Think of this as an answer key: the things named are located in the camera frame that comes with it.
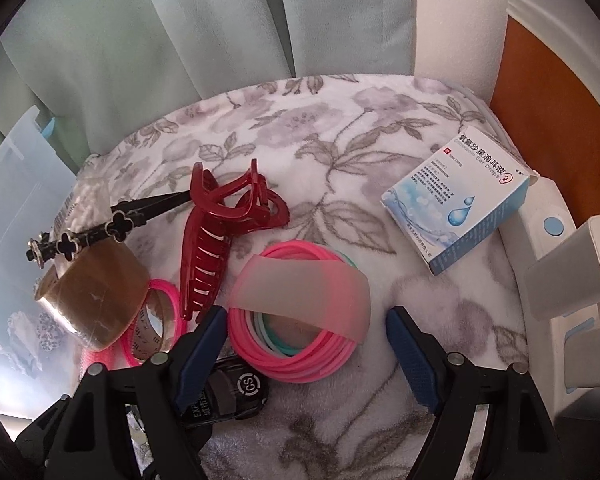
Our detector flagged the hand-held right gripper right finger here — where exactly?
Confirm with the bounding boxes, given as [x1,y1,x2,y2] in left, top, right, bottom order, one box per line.
[386,306,563,480]

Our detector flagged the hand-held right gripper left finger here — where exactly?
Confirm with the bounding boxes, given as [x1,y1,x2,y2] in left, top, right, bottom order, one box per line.
[15,305,228,480]

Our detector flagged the pink ring tape roll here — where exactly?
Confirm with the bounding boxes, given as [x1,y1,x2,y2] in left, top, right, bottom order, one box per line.
[120,277,188,376]

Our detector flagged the black toy car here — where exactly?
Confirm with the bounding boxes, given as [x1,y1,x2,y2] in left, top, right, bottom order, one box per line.
[180,355,270,428]

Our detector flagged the red hair claw clip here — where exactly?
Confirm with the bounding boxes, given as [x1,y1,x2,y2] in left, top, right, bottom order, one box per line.
[180,158,291,323]

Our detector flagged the brown packing tape roll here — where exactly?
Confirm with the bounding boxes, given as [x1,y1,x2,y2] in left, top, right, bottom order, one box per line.
[34,242,176,361]

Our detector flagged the pack of pink rubber rings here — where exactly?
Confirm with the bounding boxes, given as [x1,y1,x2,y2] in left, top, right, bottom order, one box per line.
[227,241,371,385]

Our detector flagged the black clover headband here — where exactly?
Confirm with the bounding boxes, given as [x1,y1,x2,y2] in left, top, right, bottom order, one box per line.
[25,187,196,268]

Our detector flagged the blue white medicine box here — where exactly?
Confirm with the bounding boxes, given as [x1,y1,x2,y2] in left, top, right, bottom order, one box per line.
[380,127,541,277]

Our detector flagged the clear plastic storage box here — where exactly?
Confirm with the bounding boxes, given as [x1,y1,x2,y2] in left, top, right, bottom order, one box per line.
[0,105,113,416]

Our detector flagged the large white power adapter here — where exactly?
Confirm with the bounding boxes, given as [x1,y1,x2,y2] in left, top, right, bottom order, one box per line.
[524,212,600,321]

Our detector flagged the bag of cotton swabs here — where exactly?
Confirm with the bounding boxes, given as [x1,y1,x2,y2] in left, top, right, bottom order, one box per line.
[55,177,112,241]

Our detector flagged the white power strip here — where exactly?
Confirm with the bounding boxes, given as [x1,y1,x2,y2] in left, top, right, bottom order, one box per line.
[500,175,600,421]

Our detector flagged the grey floral white blanket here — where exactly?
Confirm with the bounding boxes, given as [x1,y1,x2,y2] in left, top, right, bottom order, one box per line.
[75,74,538,480]

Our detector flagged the pale green curtain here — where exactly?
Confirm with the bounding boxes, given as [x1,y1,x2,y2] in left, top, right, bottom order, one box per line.
[0,0,423,181]

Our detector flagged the orange headboard with white frame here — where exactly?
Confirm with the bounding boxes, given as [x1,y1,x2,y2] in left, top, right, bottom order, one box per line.
[412,0,600,226]

